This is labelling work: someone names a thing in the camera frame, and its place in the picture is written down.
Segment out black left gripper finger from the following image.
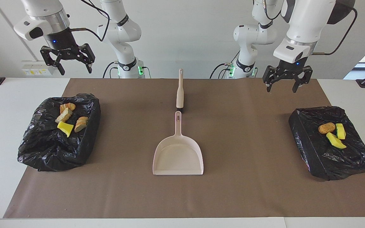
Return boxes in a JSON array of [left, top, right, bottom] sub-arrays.
[[292, 66, 313, 93], [262, 65, 280, 93]]

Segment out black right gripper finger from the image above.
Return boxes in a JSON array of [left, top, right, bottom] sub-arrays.
[[40, 46, 66, 76], [77, 43, 96, 74]]

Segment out beige fake bread piece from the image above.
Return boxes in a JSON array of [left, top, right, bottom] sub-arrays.
[[59, 102, 76, 114], [55, 107, 73, 124], [74, 116, 89, 133]]

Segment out brown textured bread piece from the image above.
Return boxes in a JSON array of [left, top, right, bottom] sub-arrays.
[[318, 122, 336, 135]]

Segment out chunky yellow sponge piece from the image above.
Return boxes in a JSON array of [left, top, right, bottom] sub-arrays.
[[335, 123, 346, 140]]

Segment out green and yellow sponge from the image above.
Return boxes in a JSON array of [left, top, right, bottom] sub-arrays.
[[326, 132, 347, 149]]

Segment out beige hand brush black bristles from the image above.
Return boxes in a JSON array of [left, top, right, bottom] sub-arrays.
[[176, 68, 185, 114]]

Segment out pale pink plastic dustpan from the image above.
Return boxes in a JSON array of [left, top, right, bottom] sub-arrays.
[[152, 111, 204, 175]]

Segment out crumpled black bag bin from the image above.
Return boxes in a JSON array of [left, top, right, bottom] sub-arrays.
[[17, 92, 102, 172]]

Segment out black bag covered box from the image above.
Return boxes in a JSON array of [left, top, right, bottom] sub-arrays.
[[288, 106, 365, 181]]

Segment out brown paper table mat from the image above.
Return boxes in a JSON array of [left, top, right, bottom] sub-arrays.
[[3, 78, 365, 219]]

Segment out white wall socket box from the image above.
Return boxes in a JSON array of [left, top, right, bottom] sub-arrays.
[[22, 60, 55, 76]]

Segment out black right arm base cable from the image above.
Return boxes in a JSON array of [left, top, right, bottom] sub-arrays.
[[103, 62, 151, 79]]

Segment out black arm base cable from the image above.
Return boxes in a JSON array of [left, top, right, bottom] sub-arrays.
[[103, 62, 151, 79], [210, 49, 240, 79]]

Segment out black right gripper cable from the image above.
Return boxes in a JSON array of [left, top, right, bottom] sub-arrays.
[[70, 0, 111, 42]]

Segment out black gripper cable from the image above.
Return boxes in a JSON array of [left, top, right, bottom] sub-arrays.
[[70, 0, 111, 42], [263, 0, 358, 56]]

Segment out white wall cable duct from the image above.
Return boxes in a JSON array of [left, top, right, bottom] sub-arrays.
[[0, 0, 39, 61]]

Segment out black left arm base cable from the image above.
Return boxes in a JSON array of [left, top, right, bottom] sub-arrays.
[[210, 49, 240, 79]]

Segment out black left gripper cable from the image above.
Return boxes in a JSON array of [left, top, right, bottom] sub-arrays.
[[263, 0, 358, 56]]

